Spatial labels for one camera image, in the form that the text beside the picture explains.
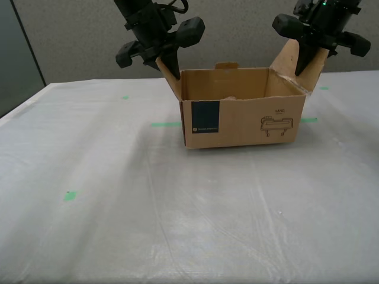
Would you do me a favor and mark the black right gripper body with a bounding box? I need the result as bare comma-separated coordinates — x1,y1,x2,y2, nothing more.
301,0,364,50

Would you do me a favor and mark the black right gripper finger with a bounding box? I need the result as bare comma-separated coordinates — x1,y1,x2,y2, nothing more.
272,14,319,76
325,31,371,57

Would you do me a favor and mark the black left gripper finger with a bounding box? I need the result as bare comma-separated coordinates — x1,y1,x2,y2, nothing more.
115,40,162,70
161,17,206,80

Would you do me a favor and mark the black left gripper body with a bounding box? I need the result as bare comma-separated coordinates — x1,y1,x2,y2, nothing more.
124,5,176,56

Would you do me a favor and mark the brown cardboard box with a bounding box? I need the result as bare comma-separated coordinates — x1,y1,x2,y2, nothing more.
156,38,331,149

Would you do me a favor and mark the dark glass partition panel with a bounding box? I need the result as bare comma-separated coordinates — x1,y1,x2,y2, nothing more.
0,0,47,120

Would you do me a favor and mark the white plastic table cover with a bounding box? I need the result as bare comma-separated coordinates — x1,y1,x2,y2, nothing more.
0,70,379,284

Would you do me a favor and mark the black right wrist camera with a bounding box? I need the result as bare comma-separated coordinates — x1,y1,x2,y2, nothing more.
293,0,316,20

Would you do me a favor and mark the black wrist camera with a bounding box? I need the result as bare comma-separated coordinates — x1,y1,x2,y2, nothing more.
158,6,179,32
293,0,316,20

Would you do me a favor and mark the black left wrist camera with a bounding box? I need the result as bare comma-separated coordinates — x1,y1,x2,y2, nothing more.
158,6,179,32

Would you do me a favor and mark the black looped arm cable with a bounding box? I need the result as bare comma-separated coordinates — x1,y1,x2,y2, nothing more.
170,0,191,14

